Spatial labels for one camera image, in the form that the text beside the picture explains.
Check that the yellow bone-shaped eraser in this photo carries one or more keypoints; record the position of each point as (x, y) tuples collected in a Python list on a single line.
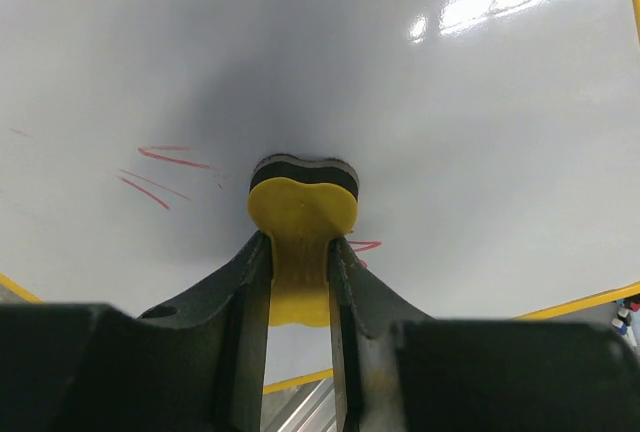
[(302, 205)]

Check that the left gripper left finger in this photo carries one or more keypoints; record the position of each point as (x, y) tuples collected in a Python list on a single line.
[(195, 362)]

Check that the aluminium mounting rail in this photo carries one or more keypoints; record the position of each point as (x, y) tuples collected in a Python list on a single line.
[(308, 407)]

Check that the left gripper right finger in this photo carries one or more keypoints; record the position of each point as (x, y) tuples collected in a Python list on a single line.
[(397, 369)]

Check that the yellow-framed whiteboard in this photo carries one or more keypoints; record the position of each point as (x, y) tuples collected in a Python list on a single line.
[(496, 142)]

